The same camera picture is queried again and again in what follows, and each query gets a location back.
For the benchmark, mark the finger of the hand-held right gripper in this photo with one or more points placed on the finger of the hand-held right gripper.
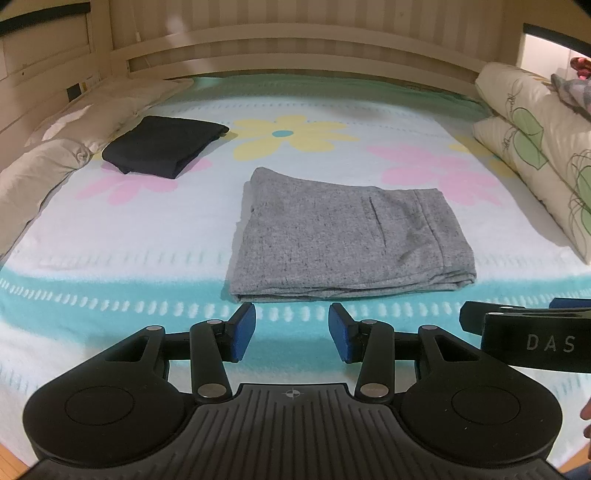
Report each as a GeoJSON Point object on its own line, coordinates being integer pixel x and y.
{"type": "Point", "coordinates": [471, 316]}
{"type": "Point", "coordinates": [572, 303]}

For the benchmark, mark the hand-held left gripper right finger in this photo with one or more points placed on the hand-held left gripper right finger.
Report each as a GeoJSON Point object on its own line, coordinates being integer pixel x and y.
{"type": "Point", "coordinates": [339, 332]}

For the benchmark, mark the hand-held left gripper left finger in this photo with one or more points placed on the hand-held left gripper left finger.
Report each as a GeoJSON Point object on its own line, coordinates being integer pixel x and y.
{"type": "Point", "coordinates": [242, 330]}

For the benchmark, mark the grey pants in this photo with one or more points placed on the grey pants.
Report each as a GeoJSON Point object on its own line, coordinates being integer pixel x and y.
{"type": "Point", "coordinates": [346, 240]}

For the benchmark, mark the person's right hand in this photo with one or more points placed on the person's right hand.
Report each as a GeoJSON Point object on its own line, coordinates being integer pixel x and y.
{"type": "Point", "coordinates": [587, 417]}

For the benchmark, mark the person's right leg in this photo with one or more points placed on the person's right leg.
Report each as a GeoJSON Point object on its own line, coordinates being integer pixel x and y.
{"type": "Point", "coordinates": [579, 473]}

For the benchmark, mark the flower print blanket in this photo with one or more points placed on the flower print blanket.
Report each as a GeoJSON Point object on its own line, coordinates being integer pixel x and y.
{"type": "Point", "coordinates": [323, 157]}

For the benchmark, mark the cream leaf print pillow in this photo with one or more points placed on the cream leaf print pillow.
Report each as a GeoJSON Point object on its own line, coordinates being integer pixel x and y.
{"type": "Point", "coordinates": [521, 87]}
{"type": "Point", "coordinates": [494, 134]}

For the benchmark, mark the black folded garment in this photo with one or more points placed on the black folded garment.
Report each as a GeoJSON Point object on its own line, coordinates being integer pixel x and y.
{"type": "Point", "coordinates": [161, 143]}

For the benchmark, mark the grey pink patterned cloth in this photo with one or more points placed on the grey pink patterned cloth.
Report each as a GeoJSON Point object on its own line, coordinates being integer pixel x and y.
{"type": "Point", "coordinates": [575, 90]}

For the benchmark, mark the wooden bed frame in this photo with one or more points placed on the wooden bed frame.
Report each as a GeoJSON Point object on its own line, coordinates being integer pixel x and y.
{"type": "Point", "coordinates": [295, 46]}

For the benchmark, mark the dark wall socket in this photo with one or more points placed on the dark wall socket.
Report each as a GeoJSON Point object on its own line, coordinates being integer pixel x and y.
{"type": "Point", "coordinates": [74, 93]}

